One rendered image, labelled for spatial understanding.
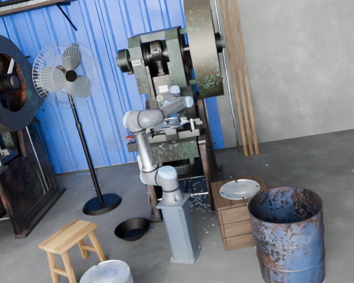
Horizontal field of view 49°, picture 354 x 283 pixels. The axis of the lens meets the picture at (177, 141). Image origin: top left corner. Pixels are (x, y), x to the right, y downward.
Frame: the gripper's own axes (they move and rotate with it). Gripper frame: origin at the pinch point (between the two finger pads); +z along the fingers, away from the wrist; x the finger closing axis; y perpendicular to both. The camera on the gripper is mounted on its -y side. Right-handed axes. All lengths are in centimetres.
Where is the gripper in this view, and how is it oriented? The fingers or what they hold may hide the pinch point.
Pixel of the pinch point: (180, 123)
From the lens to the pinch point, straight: 304.1
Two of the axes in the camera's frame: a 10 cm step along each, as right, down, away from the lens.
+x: -0.4, -7.0, 7.1
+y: 9.8, -1.7, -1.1
